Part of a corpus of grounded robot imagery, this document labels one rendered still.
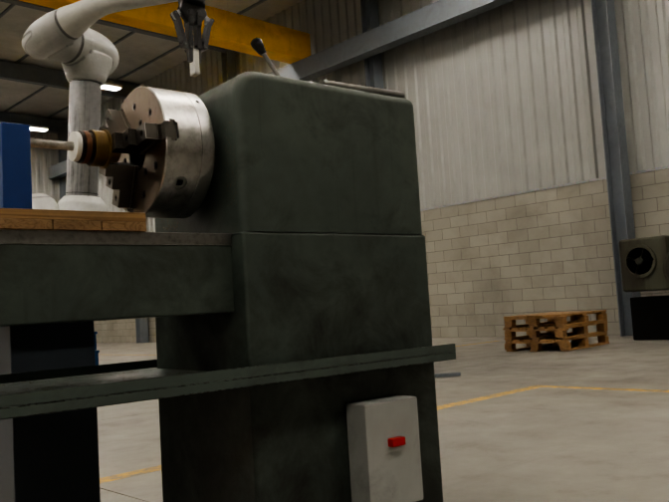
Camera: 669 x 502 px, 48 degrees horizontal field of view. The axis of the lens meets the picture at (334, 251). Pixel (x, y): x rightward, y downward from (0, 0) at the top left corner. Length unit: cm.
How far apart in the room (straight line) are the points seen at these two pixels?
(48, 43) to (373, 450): 155
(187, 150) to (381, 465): 88
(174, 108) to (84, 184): 81
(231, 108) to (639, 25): 1113
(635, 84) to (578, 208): 205
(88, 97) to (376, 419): 141
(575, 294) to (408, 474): 1074
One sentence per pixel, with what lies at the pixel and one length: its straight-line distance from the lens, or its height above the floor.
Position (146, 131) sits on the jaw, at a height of 110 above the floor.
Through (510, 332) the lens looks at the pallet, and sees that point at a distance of 965.
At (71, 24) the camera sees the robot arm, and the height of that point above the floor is 157.
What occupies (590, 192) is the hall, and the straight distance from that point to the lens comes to 1250.
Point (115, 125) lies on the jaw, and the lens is 192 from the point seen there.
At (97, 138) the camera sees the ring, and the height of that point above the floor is 109.
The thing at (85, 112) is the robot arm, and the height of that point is 135.
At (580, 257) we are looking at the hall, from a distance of 1253.
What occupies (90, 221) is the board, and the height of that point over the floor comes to 88.
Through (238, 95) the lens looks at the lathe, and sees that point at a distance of 181.
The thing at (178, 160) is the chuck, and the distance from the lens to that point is 176.
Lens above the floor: 68
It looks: 4 degrees up
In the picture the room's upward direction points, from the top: 3 degrees counter-clockwise
